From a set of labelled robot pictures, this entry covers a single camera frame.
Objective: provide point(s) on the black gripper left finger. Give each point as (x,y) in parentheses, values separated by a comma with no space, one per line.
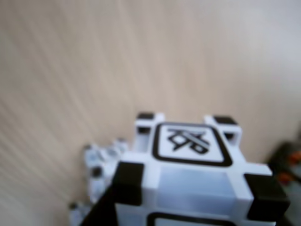
(103,209)

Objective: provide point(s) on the white cube with lightning symbol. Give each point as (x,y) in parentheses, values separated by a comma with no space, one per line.
(103,155)

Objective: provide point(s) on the white cube with crossed symbol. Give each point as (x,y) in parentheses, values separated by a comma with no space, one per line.
(188,183)

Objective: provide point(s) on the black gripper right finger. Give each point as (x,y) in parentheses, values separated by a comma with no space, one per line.
(285,222)

